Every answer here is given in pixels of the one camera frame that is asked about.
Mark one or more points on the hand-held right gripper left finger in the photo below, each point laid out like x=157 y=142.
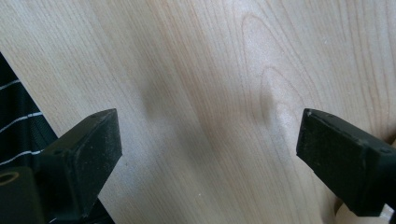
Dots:
x=84 y=161

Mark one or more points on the black white-striped clothing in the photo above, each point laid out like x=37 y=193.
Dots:
x=18 y=130

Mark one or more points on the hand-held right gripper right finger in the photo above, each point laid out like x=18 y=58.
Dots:
x=345 y=165

